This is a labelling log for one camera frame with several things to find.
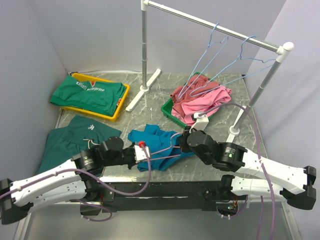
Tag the dark green shorts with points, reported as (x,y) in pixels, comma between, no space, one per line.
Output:
(80,134)

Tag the silver white clothes rack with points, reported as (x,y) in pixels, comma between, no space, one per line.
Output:
(282,51)

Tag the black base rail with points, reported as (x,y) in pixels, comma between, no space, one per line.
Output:
(168,195)

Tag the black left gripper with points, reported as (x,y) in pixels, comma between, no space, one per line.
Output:
(130,165)

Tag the teal blue t shirt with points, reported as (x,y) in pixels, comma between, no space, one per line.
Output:
(157,139)

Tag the green plastic tray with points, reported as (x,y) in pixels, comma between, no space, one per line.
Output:
(166,109)

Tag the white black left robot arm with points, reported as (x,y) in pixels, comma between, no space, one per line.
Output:
(75,179)

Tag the pink t shirt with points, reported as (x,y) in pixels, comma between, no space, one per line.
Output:
(184,109)

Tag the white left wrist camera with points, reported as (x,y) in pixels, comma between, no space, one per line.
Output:
(142,152)

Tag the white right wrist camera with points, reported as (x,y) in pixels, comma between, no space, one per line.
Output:
(200,121)

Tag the green printed t shirt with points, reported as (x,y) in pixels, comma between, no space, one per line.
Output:
(95,96)

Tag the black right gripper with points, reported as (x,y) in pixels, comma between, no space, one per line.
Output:
(184,147)

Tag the blue wire hanger right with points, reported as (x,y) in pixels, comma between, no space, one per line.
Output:
(240,57)

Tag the pink wire hanger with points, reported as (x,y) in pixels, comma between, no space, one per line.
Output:
(171,146)

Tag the maroon t shirt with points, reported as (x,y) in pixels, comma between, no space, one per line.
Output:
(192,90)

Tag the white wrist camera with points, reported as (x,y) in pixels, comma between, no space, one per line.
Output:
(142,152)
(200,121)

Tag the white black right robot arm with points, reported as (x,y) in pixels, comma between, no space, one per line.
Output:
(249,174)

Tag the yellow plastic tray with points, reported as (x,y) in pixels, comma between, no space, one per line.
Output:
(84,77)

